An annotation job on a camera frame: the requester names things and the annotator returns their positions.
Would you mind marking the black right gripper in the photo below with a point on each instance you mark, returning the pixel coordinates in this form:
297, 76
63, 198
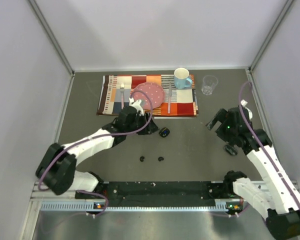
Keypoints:
222, 116

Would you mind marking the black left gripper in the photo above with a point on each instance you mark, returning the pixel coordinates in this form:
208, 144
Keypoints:
151, 128

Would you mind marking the glossy black charging case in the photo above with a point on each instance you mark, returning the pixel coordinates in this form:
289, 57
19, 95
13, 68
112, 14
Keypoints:
164, 132

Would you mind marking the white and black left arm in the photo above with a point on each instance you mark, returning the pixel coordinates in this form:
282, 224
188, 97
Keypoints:
58, 168

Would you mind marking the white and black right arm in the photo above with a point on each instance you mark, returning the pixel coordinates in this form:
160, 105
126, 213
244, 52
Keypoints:
280, 206

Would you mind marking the pink dotted plate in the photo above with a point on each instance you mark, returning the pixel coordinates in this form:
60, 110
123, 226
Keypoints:
149, 93

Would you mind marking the colourful patchwork placemat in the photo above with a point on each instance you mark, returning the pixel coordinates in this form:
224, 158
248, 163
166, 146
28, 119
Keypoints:
183, 101

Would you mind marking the clear drinking glass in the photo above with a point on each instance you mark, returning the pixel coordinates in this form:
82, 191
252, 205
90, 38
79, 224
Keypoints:
209, 83

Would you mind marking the light blue mug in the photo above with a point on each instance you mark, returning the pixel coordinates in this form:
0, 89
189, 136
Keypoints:
182, 79

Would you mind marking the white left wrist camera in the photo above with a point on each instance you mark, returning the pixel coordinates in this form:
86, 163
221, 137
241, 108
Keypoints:
137, 104

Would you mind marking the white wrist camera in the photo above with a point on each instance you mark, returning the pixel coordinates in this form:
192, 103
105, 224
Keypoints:
137, 104
244, 106

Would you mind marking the fork with pink handle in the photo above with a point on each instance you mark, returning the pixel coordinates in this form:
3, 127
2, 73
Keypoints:
122, 91

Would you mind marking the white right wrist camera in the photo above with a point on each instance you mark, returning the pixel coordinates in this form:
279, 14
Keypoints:
244, 106

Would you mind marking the knife with pink handle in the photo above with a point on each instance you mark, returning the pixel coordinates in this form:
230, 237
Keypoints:
169, 98

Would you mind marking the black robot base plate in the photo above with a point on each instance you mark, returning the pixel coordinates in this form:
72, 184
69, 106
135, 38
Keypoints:
164, 193

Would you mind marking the aluminium frame rail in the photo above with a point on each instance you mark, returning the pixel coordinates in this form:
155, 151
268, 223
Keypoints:
77, 201

